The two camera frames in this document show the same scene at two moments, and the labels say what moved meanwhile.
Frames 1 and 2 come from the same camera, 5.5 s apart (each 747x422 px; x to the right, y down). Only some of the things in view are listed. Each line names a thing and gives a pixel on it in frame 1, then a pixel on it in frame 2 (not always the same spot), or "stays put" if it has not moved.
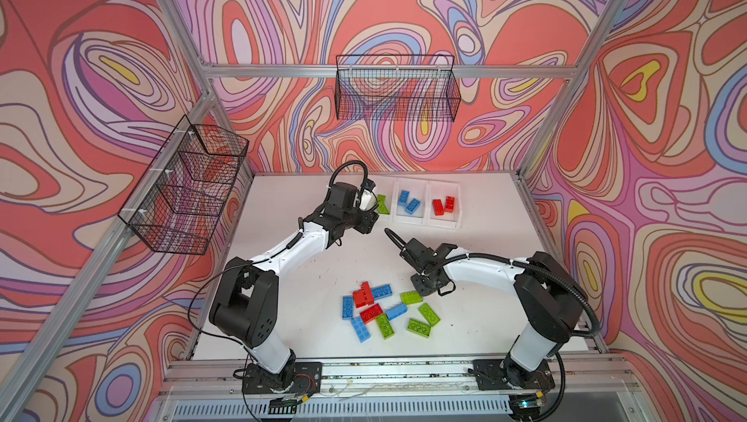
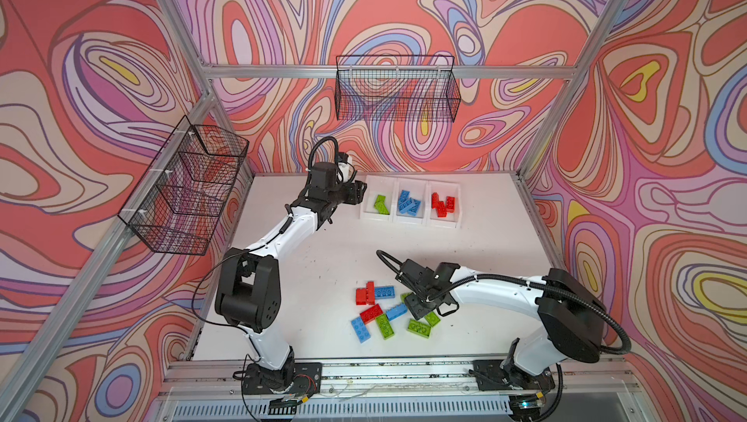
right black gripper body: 425,285 -> 419,303
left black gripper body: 365,224 -> 350,194
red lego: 449,204 stays put
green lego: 382,207 stays put
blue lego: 412,206 stays put
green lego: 381,202 stays put
